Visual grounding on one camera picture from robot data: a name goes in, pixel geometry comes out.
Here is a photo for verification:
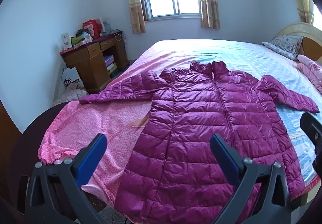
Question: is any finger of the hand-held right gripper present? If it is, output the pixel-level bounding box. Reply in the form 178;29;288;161
300;113;322;144

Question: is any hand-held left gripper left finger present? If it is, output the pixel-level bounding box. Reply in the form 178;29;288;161
25;134;108;224

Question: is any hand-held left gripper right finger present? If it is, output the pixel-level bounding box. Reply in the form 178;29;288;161
210;134;292;224

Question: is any magenta quilted down jacket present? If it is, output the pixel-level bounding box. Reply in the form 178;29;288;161
79;61;320;224

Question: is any pink folded quilt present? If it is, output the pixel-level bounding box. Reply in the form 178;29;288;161
296;54;322;94

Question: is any quilted grey cushion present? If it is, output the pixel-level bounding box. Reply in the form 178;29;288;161
52;85;89;107

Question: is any white paper bag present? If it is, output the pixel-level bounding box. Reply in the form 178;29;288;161
61;66;83;89

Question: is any striped floral pillow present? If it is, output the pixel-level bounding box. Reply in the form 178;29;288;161
262;35;304;61

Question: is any brown wooden door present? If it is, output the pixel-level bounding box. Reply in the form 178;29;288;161
0;100;24;206

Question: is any brown wooden desk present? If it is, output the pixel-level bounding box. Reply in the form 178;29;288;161
60;32;129;94

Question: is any stack of boxes under desk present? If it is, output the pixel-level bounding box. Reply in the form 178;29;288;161
103;55;118;75

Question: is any cream wooden headboard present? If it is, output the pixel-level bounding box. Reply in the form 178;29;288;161
273;23;322;64

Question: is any side window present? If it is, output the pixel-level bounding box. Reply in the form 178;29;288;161
311;0;322;26

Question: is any green packet pile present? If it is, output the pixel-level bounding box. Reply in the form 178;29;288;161
71;34;89;48

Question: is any white upright box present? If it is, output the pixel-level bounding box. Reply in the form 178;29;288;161
60;32;72;51

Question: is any dark maroon bed frame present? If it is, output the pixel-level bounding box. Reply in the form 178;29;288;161
9;103;76;216

